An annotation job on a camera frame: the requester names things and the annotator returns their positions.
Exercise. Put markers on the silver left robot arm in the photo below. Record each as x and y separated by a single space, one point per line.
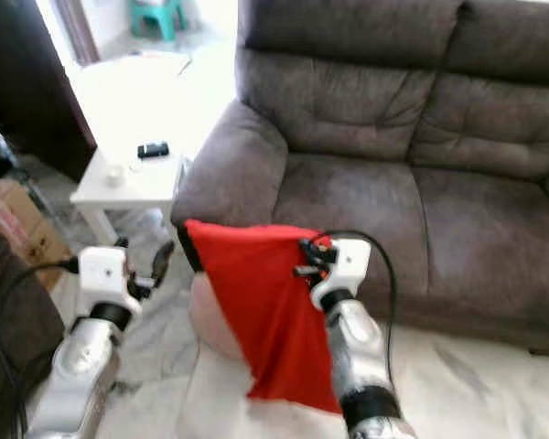
78 366

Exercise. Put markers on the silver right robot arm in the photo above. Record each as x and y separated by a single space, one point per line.
361 347

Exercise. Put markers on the pink plush pillow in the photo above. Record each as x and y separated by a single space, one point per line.
215 320

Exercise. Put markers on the small white cup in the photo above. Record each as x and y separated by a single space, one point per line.
114 174

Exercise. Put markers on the brown cardboard box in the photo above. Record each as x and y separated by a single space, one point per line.
37 233

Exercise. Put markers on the black handheld device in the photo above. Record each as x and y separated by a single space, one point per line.
154 150

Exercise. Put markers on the dark brown two-seat sofa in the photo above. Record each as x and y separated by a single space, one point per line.
384 119

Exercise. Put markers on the dark wooden door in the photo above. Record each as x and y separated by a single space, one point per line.
27 82

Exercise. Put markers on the teal plastic stool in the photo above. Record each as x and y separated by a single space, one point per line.
156 18

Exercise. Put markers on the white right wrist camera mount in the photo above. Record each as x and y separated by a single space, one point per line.
350 261

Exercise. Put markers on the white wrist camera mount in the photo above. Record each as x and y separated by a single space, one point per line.
105 273
350 261

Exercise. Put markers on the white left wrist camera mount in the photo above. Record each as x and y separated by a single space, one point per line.
105 273

